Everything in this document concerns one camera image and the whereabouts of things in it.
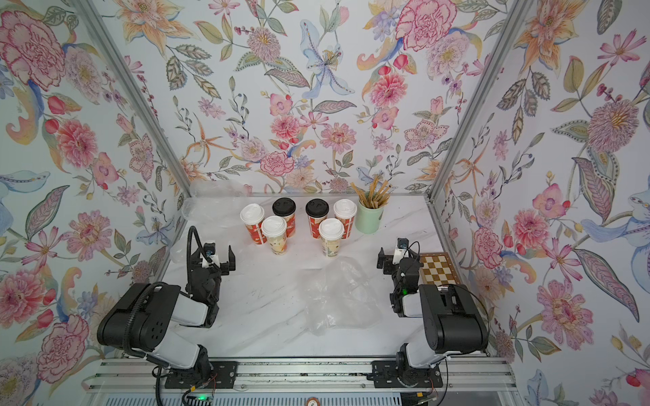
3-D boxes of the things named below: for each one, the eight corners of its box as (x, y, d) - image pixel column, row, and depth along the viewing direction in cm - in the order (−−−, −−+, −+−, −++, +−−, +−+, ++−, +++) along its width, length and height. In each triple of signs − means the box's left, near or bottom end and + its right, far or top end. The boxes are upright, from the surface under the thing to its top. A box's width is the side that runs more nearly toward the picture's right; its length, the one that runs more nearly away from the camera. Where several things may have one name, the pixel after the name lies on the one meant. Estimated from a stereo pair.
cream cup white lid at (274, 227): (267, 257, 100) (259, 233, 88) (270, 241, 105) (263, 216, 93) (288, 257, 100) (283, 233, 88) (290, 241, 105) (285, 216, 93)
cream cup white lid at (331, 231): (319, 260, 100) (318, 235, 87) (319, 243, 105) (318, 217, 92) (341, 260, 100) (344, 235, 87) (340, 243, 105) (343, 217, 92)
